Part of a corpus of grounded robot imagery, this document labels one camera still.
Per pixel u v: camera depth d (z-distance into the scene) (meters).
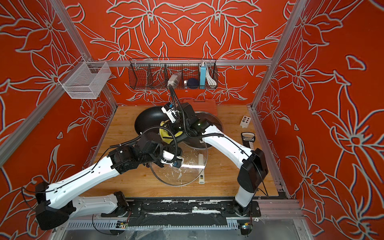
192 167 0.68
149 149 0.51
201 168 0.77
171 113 0.60
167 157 0.59
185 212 0.73
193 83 0.96
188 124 0.58
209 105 1.18
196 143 0.83
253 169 0.43
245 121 1.06
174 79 0.93
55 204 0.39
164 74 1.01
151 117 1.06
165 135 0.67
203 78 0.88
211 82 0.91
